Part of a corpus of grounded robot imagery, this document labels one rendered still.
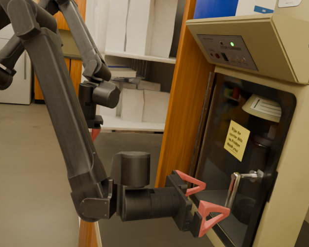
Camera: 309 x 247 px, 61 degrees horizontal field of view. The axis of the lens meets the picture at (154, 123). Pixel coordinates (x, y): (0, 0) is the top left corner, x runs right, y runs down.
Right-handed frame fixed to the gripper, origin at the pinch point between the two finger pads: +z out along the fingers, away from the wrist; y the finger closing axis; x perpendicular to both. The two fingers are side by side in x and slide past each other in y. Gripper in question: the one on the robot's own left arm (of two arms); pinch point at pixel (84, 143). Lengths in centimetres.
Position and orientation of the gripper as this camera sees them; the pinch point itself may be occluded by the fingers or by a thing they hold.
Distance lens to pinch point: 89.3
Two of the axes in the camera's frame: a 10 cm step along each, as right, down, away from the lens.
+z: -1.5, 9.5, 2.8
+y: 9.4, 0.5, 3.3
